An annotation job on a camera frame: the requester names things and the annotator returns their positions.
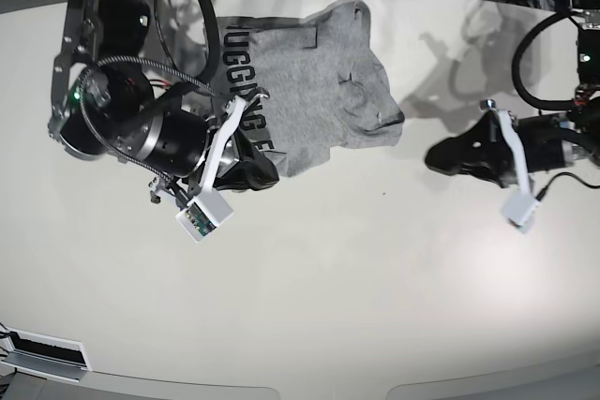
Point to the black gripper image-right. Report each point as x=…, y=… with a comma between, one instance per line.
x=550, y=141

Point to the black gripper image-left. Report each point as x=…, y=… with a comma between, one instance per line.
x=177, y=143

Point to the grey t-shirt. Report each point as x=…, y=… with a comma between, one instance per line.
x=326, y=87

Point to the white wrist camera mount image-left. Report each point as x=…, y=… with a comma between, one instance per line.
x=201, y=206

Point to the white wrist camera mount image-right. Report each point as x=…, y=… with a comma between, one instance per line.
x=520, y=207

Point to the silver cable tray slot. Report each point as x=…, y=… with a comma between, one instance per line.
x=44, y=356

